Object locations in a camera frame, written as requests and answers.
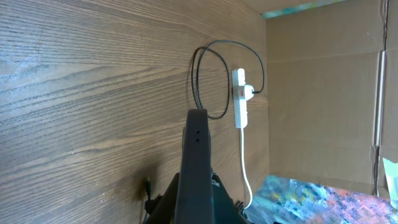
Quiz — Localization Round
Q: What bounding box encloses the white power strip cord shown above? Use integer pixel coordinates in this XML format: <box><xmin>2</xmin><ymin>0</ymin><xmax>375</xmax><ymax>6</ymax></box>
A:
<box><xmin>239</xmin><ymin>127</ymin><xmax>254</xmax><ymax>210</ymax></box>

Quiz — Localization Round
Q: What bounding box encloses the colourful patterned cloth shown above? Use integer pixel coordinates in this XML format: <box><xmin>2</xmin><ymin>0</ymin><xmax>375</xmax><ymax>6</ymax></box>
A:
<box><xmin>246</xmin><ymin>175</ymin><xmax>397</xmax><ymax>223</ymax></box>

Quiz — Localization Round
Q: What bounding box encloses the Samsung Galaxy smartphone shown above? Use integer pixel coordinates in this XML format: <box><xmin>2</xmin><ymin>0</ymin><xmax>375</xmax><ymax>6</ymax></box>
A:
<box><xmin>174</xmin><ymin>109</ymin><xmax>215</xmax><ymax>224</ymax></box>

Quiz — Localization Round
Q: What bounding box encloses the white power strip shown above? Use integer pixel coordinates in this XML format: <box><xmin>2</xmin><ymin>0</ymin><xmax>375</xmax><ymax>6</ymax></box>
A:
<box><xmin>232</xmin><ymin>68</ymin><xmax>248</xmax><ymax>128</ymax></box>

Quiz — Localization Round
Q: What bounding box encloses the white charger plug adapter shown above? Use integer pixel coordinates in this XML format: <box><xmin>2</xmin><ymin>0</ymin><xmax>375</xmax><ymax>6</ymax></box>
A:
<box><xmin>244</xmin><ymin>85</ymin><xmax>254</xmax><ymax>101</ymax></box>

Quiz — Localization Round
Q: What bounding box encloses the black charging cable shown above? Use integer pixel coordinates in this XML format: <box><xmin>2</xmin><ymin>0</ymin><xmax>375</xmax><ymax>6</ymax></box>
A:
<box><xmin>142</xmin><ymin>39</ymin><xmax>266</xmax><ymax>224</ymax></box>

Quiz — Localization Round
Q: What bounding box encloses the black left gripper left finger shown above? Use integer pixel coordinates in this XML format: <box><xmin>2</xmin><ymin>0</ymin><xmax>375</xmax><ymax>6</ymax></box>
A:
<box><xmin>143</xmin><ymin>172</ymin><xmax>180</xmax><ymax>224</ymax></box>

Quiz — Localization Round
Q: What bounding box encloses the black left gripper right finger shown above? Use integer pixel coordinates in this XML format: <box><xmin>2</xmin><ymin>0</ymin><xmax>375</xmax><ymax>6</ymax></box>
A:
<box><xmin>212</xmin><ymin>173</ymin><xmax>249</xmax><ymax>224</ymax></box>

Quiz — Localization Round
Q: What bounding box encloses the brown cardboard box wall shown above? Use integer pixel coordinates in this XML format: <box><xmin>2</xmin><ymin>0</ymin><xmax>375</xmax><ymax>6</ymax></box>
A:
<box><xmin>260</xmin><ymin>0</ymin><xmax>397</xmax><ymax>198</ymax></box>

